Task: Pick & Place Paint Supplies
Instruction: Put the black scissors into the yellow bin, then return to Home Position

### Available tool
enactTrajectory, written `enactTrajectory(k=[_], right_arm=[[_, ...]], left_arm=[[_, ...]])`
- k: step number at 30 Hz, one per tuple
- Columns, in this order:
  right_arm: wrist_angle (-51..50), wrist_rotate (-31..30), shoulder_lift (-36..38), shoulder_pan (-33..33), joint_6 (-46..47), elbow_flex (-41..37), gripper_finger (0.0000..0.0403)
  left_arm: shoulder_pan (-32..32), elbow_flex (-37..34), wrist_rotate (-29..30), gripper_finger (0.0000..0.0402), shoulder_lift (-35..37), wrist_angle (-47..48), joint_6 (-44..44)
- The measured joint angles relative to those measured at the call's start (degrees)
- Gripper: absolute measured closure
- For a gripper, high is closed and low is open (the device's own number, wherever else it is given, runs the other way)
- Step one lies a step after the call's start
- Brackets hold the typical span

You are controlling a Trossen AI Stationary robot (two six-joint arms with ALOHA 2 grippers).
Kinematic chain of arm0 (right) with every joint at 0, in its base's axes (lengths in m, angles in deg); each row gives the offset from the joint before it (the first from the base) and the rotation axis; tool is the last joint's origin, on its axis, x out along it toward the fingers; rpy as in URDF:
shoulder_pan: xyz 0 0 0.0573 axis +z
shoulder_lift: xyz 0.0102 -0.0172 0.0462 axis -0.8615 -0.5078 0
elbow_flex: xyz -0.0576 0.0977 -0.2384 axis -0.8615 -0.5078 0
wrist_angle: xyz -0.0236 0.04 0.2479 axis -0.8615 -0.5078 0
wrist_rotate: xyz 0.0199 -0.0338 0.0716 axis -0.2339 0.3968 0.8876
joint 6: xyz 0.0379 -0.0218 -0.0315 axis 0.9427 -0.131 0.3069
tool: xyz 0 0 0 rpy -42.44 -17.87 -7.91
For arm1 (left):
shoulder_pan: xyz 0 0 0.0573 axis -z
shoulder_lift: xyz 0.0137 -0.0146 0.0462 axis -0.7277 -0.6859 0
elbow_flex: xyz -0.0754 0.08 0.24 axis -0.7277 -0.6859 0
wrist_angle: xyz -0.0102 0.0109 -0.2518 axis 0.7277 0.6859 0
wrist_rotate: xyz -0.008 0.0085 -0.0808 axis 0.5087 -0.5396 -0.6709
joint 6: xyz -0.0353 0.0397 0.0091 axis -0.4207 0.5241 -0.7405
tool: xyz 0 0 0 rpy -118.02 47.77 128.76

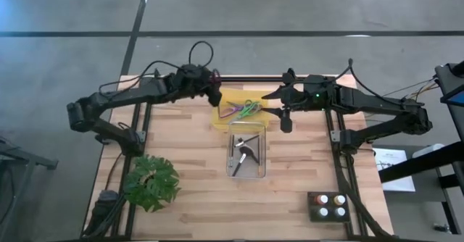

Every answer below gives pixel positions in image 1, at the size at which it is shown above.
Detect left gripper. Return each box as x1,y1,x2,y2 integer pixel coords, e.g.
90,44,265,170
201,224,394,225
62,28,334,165
177,64,223,107

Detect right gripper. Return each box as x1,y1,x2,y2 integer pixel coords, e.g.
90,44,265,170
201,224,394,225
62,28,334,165
261,75,340,133

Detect red-handled scissors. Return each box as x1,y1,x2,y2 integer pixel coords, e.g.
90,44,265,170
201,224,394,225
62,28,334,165
211,69,223,89

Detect purple-handled scissors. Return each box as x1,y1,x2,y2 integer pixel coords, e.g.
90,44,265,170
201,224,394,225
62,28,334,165
218,101,244,120

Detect green-handled scissors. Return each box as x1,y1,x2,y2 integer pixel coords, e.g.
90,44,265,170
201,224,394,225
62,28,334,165
228,99,262,124

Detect black paintbrush silver ferrule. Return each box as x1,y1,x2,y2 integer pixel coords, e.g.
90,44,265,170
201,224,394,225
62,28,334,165
234,135,260,148

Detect black fan brush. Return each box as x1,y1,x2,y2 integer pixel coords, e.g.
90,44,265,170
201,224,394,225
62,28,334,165
233,146,260,177

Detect black paint bottle tray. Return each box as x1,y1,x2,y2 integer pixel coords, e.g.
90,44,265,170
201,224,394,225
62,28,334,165
307,191,351,223

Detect yellow plastic bin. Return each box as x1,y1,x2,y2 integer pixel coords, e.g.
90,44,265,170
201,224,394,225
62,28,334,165
212,88,276,133

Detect clear plastic bin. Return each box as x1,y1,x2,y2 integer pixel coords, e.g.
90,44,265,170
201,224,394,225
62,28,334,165
226,121,268,180

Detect green plant in white pot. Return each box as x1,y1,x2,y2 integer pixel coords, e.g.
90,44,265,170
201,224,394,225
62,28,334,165
123,154,182,213

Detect white paper sheet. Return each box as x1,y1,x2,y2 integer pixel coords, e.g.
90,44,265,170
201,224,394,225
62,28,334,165
373,147,416,193

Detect black desk structure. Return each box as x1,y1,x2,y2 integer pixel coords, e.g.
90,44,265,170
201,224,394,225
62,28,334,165
378,140,464,242

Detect white plastic object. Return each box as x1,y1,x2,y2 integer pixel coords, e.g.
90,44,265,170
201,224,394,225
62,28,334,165
412,143,446,159

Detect black stand with screen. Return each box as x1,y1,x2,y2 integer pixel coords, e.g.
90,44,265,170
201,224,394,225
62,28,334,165
434,60,464,141

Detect small black device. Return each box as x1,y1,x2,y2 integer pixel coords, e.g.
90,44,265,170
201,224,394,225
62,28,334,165
433,222,452,234

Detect dark metal furniture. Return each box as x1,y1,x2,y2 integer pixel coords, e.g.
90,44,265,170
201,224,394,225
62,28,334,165
0,138,59,242

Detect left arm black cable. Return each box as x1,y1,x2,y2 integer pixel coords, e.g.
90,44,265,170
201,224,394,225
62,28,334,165
98,41,215,91

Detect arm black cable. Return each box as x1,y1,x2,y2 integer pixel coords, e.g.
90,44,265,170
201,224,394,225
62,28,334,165
335,58,403,101
98,41,215,91

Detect black aluminium table frame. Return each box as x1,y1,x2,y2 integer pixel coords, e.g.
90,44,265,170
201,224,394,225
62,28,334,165
110,75,367,241

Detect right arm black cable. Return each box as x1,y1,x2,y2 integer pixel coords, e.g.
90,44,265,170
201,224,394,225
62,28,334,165
335,58,403,101

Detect black cable bundle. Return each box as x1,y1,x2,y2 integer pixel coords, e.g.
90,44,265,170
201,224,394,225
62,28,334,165
82,189,128,238
335,151,394,240

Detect coloured wire bundle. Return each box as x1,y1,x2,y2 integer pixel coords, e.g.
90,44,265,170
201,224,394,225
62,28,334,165
384,75,442,105

